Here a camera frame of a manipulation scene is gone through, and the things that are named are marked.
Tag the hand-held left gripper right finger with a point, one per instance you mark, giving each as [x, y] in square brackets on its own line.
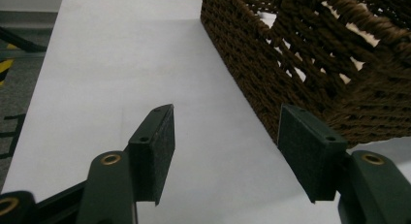
[310, 153]

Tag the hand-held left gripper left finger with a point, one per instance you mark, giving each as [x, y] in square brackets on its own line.
[151, 159]

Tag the brown woven basket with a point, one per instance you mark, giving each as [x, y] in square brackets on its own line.
[310, 56]

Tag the black and yellow floor tape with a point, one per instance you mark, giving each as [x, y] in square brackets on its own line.
[4, 70]

